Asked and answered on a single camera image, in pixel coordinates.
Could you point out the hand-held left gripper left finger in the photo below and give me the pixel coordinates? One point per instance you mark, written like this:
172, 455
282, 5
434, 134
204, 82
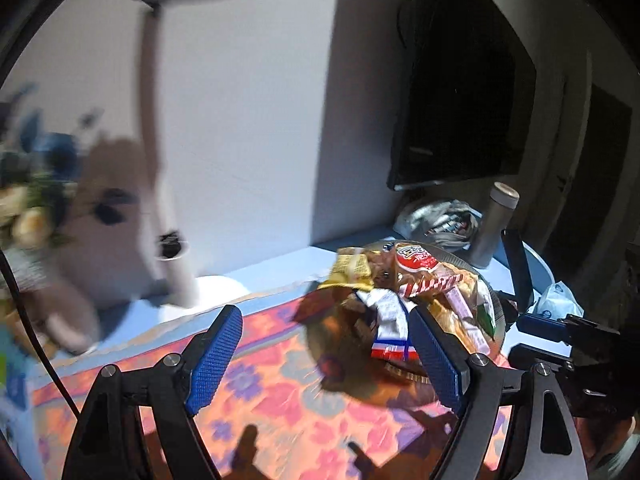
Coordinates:
215, 355

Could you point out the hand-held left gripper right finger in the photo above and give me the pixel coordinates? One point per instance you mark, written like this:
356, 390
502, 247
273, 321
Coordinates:
435, 360

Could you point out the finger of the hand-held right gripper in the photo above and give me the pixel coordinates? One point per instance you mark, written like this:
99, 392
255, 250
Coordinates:
540, 324
537, 356

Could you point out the blue white red snack bag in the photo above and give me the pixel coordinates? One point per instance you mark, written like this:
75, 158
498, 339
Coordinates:
390, 325

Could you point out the amber ribbed glass bowl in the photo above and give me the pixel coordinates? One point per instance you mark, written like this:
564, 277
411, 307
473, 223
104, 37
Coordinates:
350, 360

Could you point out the white tissue pack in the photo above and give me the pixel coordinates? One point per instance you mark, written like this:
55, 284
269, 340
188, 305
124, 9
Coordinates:
557, 300

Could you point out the white sachet stick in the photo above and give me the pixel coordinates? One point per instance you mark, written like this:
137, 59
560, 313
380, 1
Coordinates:
462, 320

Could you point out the green packet white print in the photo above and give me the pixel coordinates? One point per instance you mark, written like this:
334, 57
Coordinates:
486, 310

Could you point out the floral tablecloth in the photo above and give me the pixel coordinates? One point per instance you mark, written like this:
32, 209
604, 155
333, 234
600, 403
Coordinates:
275, 410

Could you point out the red white striped snack packet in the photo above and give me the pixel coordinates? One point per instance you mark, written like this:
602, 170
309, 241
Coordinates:
425, 265

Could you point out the white desk lamp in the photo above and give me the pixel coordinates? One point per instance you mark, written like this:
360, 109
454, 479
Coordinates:
170, 260

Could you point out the silver thermos bottle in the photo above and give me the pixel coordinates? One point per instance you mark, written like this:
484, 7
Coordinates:
492, 225

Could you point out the yellow snack packet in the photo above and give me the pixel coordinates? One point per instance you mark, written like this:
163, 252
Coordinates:
345, 270

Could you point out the grey plastic bag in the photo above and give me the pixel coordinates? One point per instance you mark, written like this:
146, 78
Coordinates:
435, 222

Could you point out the artificial flower bouquet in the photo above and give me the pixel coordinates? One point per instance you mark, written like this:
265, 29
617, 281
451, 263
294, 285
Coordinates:
45, 180

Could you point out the black monitor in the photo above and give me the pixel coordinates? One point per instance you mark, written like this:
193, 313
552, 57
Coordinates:
460, 85

